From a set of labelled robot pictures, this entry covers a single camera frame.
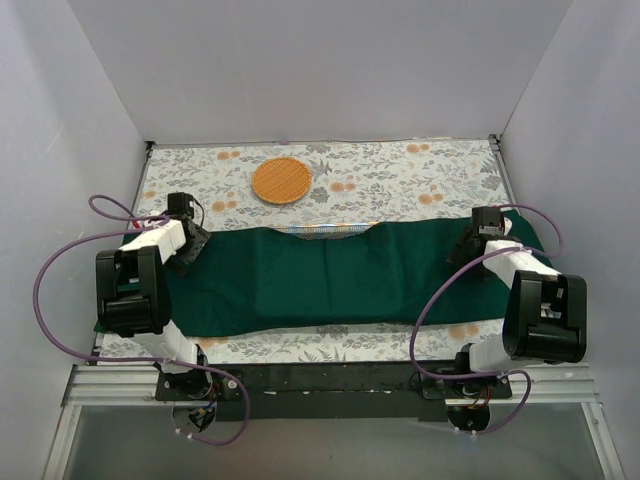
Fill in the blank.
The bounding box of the metal mesh instrument tray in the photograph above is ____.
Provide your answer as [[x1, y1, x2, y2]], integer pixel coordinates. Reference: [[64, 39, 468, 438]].
[[272, 222, 376, 240]]

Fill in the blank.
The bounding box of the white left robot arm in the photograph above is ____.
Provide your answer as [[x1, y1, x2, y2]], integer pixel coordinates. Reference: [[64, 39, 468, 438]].
[[95, 192, 213, 400]]

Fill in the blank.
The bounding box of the floral patterned table mat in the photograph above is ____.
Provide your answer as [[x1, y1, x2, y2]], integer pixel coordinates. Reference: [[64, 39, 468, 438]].
[[97, 139, 564, 364]]

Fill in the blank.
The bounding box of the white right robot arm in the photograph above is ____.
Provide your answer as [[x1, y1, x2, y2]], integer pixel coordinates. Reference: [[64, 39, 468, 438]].
[[445, 206, 587, 398]]

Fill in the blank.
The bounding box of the green surgical cloth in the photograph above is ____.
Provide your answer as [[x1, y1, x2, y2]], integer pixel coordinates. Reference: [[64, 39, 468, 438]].
[[92, 214, 554, 339]]

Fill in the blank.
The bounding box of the round woven bamboo tray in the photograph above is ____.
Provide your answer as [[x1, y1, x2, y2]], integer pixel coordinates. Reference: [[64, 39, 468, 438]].
[[251, 157, 312, 205]]

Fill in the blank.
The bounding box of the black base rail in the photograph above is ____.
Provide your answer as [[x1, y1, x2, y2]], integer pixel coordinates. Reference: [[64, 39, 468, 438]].
[[154, 360, 514, 424]]

